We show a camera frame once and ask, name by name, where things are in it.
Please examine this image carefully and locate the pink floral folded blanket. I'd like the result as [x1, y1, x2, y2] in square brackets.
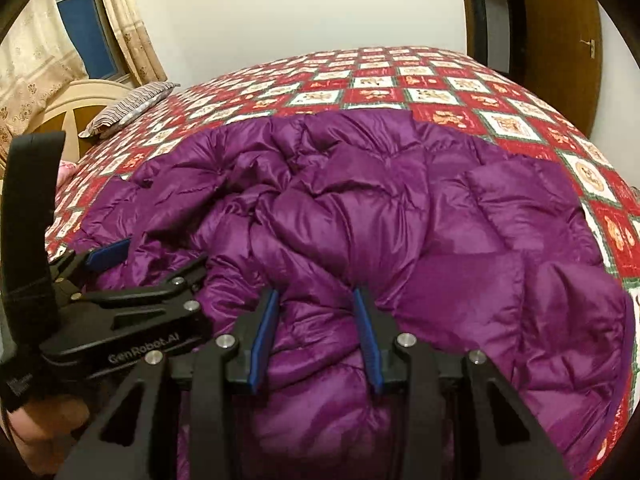
[55, 160, 77, 192]

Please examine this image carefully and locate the narrow beige floral curtain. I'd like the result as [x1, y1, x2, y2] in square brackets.
[95, 0, 168, 88]

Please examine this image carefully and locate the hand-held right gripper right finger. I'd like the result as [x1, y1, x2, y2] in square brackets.
[351, 286, 573, 480]

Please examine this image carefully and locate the striped pillow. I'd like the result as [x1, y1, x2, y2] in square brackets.
[79, 81, 182, 139]

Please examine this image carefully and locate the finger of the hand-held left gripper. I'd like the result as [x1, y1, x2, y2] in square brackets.
[47, 237, 133, 302]
[70, 252, 210, 328]

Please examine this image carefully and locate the person's left hand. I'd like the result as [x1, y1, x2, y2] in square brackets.
[7, 392, 93, 478]

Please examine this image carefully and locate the window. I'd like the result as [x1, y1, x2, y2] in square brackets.
[52, 0, 123, 82]

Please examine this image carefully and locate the cream wooden headboard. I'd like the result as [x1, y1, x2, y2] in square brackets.
[27, 78, 136, 171]

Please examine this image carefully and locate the dark wooden door frame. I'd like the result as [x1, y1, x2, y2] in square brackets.
[457, 0, 526, 81]

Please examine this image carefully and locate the purple puffer jacket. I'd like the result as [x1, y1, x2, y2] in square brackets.
[67, 110, 636, 480]

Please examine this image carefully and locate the bed with red patterned sheet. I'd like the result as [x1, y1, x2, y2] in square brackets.
[44, 46, 640, 480]

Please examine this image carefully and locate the brown wooden door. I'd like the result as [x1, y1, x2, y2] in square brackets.
[517, 0, 603, 141]

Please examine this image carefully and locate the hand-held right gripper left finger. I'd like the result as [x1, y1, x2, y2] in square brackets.
[54, 287, 281, 480]

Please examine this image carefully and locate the wide beige floral curtain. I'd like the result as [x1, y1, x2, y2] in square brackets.
[0, 0, 83, 142]

